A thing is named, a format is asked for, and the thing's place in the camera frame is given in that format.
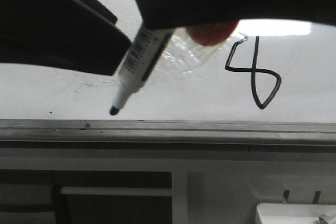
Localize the white whiteboard marker black tip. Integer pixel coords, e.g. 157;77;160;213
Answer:
110;24;174;115

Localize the red round magnet taped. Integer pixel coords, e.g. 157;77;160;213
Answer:
185;20;239;46

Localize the white whiteboard surface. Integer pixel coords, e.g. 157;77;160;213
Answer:
0;0;336;123

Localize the white horizontal bar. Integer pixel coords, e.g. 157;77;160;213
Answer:
60;186;172;197

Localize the dark hook left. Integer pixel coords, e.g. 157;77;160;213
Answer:
282;190;290;204

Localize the dark hook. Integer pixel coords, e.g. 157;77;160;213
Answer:
282;190;290;204
312;191;321;204

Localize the white box lower right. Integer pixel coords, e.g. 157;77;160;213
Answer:
254;202;335;223

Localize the dark hook right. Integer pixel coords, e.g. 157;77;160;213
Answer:
312;191;321;204

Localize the grey aluminium whiteboard frame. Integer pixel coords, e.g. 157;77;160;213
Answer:
1;119;335;153

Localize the white vertical post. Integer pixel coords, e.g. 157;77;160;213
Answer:
172;172;187;224

